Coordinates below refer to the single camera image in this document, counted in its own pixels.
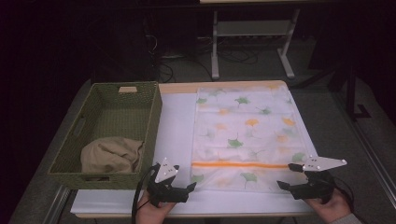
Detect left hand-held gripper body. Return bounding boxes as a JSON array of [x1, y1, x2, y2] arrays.
[[146, 157, 191, 207]]

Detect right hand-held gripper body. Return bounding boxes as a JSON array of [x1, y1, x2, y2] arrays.
[[290, 155, 348, 205]]

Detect white leaf-print zipper bag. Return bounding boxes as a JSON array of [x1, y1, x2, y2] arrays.
[[190, 84, 313, 194]]

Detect beige cloth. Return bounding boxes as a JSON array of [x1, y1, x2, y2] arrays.
[[79, 135, 145, 175]]

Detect green woven basket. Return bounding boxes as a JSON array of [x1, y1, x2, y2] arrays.
[[47, 80, 163, 190]]

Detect person's left hand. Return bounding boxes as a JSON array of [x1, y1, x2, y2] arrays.
[[135, 190, 177, 224]]

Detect person's right hand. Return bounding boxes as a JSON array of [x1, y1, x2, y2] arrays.
[[304, 189, 353, 224]]

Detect white table mat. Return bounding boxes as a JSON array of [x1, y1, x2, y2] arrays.
[[70, 91, 319, 216]]

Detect dark metal stand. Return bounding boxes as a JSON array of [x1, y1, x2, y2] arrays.
[[329, 62, 374, 121]]

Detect left hand-held gripper cable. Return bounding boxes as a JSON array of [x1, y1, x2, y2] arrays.
[[132, 164, 161, 224]]

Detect white metal desk frame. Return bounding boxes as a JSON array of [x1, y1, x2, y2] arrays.
[[210, 8, 302, 80]]

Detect black floor cables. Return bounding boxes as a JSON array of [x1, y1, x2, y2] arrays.
[[154, 46, 260, 84]]

